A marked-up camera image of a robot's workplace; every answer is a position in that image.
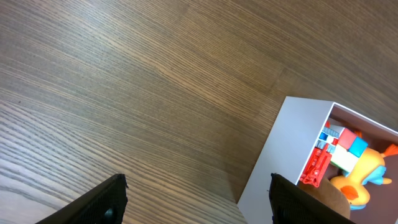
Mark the white box with pink interior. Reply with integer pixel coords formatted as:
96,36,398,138
238,96,397,223

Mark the colourful puzzle cube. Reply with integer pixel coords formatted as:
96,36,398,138
330,125,368,172

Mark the red toy robot car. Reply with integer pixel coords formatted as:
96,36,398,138
298,120,340,189

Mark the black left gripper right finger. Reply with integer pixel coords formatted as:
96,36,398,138
269,173,354,224

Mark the blue and orange toy figure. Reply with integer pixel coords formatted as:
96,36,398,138
330,144,397,210

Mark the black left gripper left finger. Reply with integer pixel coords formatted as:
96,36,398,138
37,174,128,224

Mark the brown plush toy with carrot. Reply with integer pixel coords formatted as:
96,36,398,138
297,178,351,219

